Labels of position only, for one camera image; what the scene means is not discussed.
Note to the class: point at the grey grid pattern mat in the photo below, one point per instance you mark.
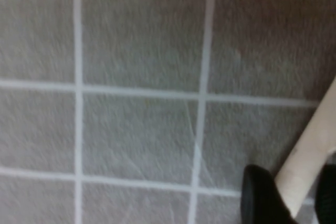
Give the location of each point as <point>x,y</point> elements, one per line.
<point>131,103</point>

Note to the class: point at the cream white plastic knife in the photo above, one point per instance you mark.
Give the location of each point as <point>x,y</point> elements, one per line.
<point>304,155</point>

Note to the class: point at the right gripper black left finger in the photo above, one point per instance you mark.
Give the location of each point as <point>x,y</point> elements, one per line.
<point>260,200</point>

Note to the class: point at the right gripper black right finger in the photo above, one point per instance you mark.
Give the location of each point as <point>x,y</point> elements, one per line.
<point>328,197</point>

